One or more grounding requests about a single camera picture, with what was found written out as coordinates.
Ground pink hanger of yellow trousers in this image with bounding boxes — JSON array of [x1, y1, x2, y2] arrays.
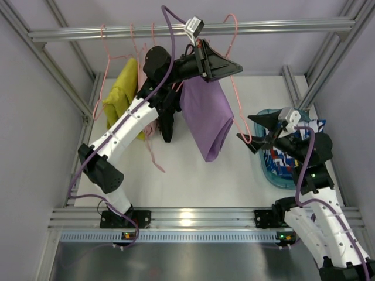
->
[[93, 24, 133, 121]]

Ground grey slotted cable duct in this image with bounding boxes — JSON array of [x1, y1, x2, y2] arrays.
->
[[60, 231, 296, 244]]

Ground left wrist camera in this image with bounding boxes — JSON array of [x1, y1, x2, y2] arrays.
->
[[183, 16, 204, 46]]

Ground purple trousers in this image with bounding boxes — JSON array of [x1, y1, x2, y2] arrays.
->
[[180, 77, 234, 162]]

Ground teal plastic bin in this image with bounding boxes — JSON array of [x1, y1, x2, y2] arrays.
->
[[254, 109, 311, 190]]

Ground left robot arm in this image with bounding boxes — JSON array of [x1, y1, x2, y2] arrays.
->
[[78, 39, 243, 228]]

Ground blue patterned trousers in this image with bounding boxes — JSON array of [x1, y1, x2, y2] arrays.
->
[[263, 119, 326, 179]]

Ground black trousers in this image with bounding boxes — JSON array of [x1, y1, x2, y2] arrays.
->
[[159, 88, 182, 143]]

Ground pink hanger of purple trousers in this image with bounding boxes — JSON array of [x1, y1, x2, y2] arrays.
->
[[223, 13, 252, 145]]

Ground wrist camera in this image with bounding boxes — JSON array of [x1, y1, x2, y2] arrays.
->
[[183, 16, 204, 46], [278, 107, 301, 131]]

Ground yellow trousers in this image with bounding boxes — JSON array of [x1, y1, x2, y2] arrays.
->
[[103, 58, 146, 129]]

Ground aluminium front rail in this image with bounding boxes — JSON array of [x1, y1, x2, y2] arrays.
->
[[48, 205, 366, 234]]

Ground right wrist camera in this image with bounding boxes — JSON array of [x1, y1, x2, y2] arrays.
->
[[278, 107, 301, 131]]

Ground pink hanger of black trousers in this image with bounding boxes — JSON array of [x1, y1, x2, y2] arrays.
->
[[151, 22, 156, 47]]

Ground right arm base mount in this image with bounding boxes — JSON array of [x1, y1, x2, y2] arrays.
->
[[254, 209, 289, 229]]

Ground aluminium hanging rail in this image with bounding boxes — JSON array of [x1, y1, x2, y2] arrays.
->
[[28, 17, 355, 42]]

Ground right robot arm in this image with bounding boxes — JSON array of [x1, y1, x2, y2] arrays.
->
[[237, 108, 374, 280]]

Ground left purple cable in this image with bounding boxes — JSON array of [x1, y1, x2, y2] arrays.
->
[[67, 4, 191, 249]]

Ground pink trousers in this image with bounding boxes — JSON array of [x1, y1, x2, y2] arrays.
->
[[138, 55, 165, 173]]

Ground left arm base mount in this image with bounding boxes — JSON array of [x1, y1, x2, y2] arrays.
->
[[100, 210, 152, 229]]

